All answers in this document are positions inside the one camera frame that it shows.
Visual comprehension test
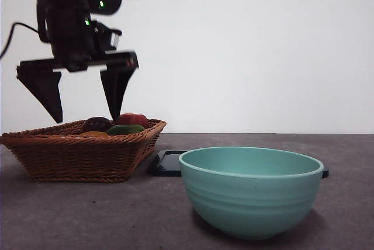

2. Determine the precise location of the dark purple fruit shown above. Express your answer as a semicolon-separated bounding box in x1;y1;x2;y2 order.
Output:
83;116;113;133

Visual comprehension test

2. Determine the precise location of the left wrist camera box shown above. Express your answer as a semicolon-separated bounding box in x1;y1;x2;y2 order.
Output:
92;21;123;54

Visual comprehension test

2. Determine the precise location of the brown wicker basket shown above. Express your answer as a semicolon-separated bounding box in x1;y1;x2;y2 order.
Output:
0;118;168;183

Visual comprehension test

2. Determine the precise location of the green fruit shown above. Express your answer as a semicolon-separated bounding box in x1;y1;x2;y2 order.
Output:
105;124;146;137

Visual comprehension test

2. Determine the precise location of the yellow-brown kiwi fruit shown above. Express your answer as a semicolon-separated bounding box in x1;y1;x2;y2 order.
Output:
79;131;109;138

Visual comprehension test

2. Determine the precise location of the red fruit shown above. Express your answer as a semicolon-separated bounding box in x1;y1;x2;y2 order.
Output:
115;113;149;130

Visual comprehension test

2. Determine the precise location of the dark teal rectangular tray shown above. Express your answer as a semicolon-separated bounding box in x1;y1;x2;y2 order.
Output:
148;149;330;179

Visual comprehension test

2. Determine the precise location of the teal ceramic bowl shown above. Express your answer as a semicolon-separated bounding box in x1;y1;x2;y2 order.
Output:
178;146;325;241

